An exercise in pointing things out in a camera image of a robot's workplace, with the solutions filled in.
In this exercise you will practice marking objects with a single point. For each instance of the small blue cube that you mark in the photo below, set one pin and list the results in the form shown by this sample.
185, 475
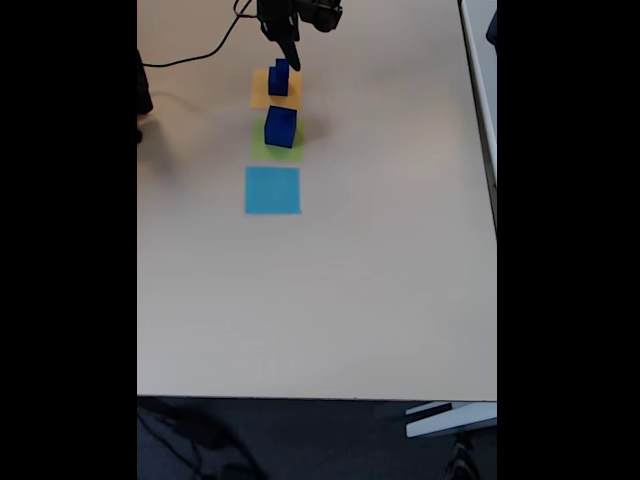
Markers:
281, 65

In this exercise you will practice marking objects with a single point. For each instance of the medium blue cube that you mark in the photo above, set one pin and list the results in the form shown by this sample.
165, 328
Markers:
278, 86

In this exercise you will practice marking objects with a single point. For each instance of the large blue cube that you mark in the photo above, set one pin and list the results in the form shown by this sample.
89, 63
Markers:
277, 132

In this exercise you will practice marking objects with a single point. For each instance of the orange paper square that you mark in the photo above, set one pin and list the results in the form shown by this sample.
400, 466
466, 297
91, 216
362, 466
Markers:
260, 97

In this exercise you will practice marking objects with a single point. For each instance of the green paper square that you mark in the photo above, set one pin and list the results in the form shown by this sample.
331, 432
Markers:
257, 150

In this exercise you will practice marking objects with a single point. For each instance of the light blue paper square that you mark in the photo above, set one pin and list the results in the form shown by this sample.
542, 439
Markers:
272, 190

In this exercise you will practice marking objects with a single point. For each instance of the white neighbouring table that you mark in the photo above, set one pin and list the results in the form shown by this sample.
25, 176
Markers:
480, 50

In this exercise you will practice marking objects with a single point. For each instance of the dark blue object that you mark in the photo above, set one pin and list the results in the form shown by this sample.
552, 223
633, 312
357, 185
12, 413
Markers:
493, 27

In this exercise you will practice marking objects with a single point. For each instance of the white table foot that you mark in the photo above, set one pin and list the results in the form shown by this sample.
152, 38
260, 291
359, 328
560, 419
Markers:
450, 422

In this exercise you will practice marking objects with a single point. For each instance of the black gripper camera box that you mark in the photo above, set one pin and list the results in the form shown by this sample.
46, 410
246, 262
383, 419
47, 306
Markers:
322, 15

